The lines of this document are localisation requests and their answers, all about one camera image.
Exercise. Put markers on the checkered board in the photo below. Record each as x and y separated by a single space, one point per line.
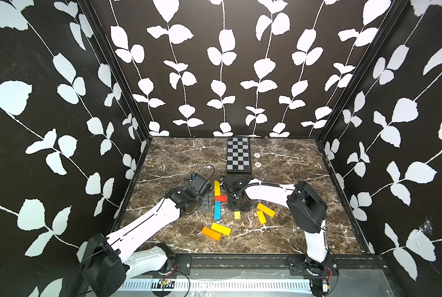
239 155

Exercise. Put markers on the white perforated rail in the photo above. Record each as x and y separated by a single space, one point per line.
232 285

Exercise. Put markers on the long yellow block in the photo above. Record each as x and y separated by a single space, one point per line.
266 210

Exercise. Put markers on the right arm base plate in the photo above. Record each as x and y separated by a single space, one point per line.
301 265

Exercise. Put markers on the red block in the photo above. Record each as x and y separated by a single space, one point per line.
221 198

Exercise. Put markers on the yellow stroke block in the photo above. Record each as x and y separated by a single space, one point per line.
217 188

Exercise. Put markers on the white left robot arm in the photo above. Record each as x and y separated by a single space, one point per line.
110 260

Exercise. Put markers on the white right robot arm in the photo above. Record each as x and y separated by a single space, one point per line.
308 209

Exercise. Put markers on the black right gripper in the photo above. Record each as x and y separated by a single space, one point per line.
245 207

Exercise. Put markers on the cyan block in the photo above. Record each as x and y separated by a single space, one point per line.
218 210

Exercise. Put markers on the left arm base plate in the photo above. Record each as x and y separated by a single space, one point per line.
177 265

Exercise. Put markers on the dark yellow block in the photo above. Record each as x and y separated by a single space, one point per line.
261 217

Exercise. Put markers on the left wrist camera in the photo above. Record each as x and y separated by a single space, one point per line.
200 184

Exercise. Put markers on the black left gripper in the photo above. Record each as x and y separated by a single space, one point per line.
207 202

